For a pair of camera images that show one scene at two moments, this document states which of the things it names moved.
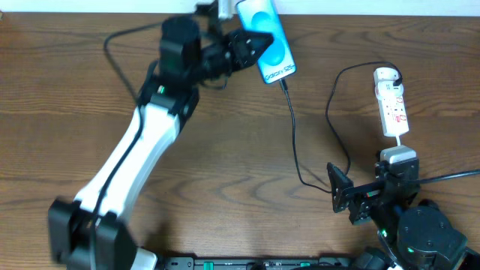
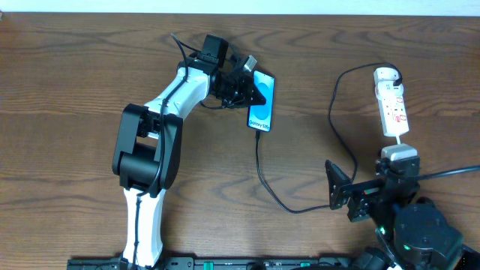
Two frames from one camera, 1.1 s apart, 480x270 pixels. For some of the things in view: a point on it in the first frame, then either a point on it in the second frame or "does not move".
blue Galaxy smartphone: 262,16 to 260,116
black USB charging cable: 298,175 to 335,129
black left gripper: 232,50 to 240,90
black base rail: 322,263 does not move
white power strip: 392,107 does not move
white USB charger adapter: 388,73 does not move
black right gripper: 366,191 does not move
